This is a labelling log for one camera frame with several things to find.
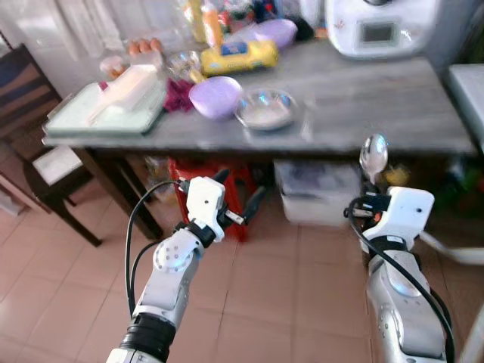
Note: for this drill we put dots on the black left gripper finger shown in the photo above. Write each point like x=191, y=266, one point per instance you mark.
x=255, y=203
x=221, y=178

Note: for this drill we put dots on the silver metal spoon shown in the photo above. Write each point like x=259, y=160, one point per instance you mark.
x=373, y=155

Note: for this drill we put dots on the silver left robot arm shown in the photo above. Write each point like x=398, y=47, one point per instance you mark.
x=170, y=280

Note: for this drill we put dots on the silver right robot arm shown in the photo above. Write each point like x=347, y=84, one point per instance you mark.
x=404, y=302

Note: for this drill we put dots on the red plastic stool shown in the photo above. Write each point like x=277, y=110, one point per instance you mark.
x=227, y=189

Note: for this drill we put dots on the white plastic storage box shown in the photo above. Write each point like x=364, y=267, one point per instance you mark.
x=318, y=193

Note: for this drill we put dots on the lilac plastic bowl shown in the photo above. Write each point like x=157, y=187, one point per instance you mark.
x=276, y=32
x=215, y=98

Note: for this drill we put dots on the maroon crumpled cloth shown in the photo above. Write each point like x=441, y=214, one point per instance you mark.
x=178, y=97

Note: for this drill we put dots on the grey top wooden table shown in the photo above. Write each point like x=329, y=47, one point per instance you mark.
x=363, y=106

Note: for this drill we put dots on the clear glass jar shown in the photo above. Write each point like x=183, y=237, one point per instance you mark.
x=184, y=66

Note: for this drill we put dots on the brown egg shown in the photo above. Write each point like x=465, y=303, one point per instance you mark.
x=134, y=47
x=156, y=44
x=145, y=45

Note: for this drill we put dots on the orange plastic bottle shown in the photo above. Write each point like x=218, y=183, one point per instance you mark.
x=212, y=29

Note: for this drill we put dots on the pale green tray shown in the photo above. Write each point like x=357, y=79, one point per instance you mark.
x=76, y=117

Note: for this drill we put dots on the white kitchen appliance with screen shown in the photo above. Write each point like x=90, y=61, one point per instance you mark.
x=382, y=30

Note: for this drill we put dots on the dark wooden chair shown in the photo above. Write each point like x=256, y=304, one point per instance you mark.
x=38, y=159

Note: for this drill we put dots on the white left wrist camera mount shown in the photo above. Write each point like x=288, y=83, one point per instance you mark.
x=204, y=203

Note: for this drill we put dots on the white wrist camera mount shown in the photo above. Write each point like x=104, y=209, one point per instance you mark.
x=408, y=210
x=204, y=203

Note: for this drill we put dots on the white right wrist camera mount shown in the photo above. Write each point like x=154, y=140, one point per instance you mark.
x=408, y=210

